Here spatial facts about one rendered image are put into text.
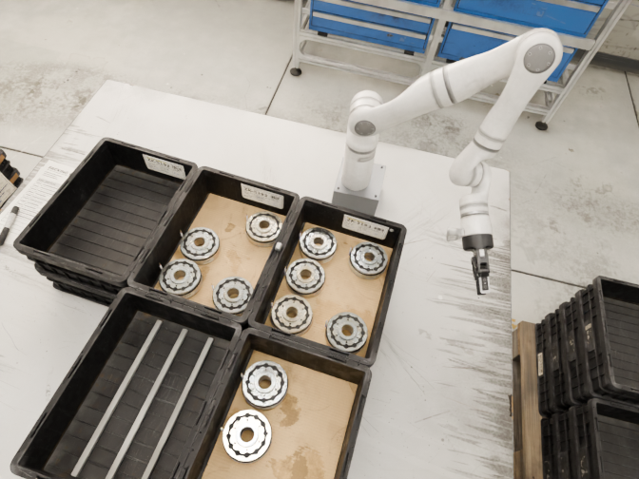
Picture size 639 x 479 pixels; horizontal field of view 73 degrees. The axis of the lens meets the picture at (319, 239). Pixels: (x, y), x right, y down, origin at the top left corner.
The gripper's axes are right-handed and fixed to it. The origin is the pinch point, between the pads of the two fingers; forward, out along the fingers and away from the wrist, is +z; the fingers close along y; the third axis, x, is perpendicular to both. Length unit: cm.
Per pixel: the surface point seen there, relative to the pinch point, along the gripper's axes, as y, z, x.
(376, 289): 1.0, -2.3, 26.7
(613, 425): 59, 44, -43
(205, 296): -15, -2, 68
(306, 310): -10.5, 2.7, 42.9
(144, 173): -8, -41, 93
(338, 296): -3.3, -0.6, 36.1
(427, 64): 134, -147, 3
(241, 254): -8, -13, 62
